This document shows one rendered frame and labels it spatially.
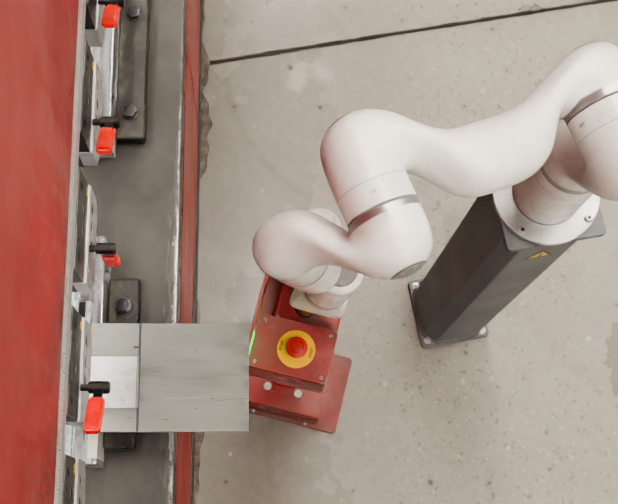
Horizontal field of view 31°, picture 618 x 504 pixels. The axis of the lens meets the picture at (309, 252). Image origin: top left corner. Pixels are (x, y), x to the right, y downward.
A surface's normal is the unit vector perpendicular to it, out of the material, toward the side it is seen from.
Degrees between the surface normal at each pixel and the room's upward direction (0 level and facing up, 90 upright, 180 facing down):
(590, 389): 0
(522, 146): 24
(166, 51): 0
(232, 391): 0
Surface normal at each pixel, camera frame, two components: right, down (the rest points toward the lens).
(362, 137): 0.08, -0.33
